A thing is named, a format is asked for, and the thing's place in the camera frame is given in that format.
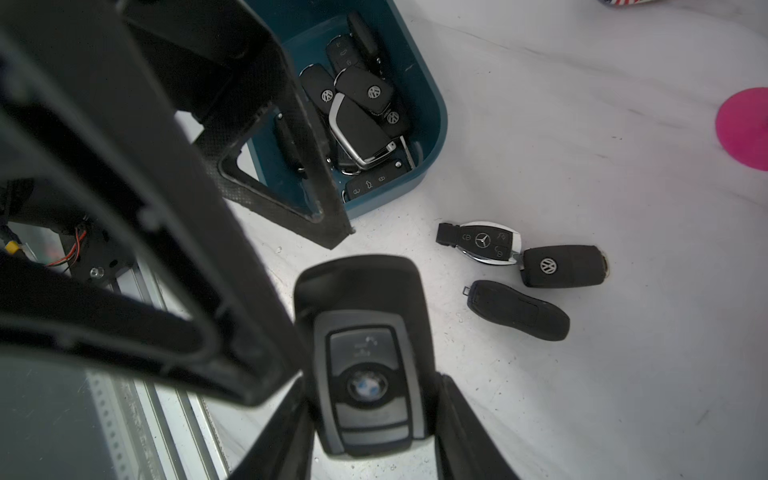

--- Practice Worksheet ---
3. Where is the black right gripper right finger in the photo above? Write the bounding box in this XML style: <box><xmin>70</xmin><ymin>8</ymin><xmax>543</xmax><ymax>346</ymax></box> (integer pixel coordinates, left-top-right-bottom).
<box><xmin>434</xmin><ymin>374</ymin><xmax>519</xmax><ymax>480</ymax></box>

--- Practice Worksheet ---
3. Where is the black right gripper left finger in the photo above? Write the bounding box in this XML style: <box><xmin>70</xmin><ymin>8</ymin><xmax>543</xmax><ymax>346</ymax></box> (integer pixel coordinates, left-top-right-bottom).
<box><xmin>228</xmin><ymin>377</ymin><xmax>315</xmax><ymax>480</ymax></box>

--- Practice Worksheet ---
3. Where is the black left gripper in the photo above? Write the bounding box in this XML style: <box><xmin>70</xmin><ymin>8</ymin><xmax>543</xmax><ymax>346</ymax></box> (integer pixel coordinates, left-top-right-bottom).
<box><xmin>1</xmin><ymin>1</ymin><xmax>351</xmax><ymax>406</ymax></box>

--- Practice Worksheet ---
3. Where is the black BMW key fob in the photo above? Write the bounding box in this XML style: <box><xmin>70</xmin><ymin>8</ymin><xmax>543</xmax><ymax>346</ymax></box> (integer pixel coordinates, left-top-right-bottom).
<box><xmin>294</xmin><ymin>255</ymin><xmax>437</xmax><ymax>458</ymax></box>

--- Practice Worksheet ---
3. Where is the black silver flip key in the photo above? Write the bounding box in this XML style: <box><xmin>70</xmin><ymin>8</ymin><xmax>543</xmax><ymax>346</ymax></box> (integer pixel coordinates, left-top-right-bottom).
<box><xmin>329</xmin><ymin>93</ymin><xmax>397</xmax><ymax>170</ymax></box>

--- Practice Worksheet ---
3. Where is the black Porsche style key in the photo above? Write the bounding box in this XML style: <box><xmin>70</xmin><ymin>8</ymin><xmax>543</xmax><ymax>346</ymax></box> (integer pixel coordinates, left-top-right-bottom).
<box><xmin>463</xmin><ymin>280</ymin><xmax>571</xmax><ymax>342</ymax></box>

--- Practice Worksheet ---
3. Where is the black VW flip key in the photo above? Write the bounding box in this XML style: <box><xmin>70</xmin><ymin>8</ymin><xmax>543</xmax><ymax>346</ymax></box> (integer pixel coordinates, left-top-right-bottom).
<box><xmin>520</xmin><ymin>245</ymin><xmax>609</xmax><ymax>289</ymax></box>

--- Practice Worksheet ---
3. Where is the silver black Mercedes key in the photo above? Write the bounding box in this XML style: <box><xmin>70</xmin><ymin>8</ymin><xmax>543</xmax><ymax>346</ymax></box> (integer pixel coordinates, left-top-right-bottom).
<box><xmin>436</xmin><ymin>221</ymin><xmax>522</xmax><ymax>266</ymax></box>

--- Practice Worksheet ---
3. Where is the teal storage box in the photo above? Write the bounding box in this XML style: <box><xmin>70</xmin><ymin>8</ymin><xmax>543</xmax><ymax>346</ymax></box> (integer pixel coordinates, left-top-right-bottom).
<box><xmin>248</xmin><ymin>1</ymin><xmax>447</xmax><ymax>218</ymax></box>

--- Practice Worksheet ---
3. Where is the pink plastic wine glass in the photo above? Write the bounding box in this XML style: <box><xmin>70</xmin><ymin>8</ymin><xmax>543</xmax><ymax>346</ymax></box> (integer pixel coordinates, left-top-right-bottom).
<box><xmin>715</xmin><ymin>87</ymin><xmax>768</xmax><ymax>171</ymax></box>

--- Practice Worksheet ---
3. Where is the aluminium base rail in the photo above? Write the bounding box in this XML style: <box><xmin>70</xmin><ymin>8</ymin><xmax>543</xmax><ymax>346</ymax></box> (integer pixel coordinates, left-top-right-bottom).
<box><xmin>59</xmin><ymin>227</ymin><xmax>232</xmax><ymax>480</ymax></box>

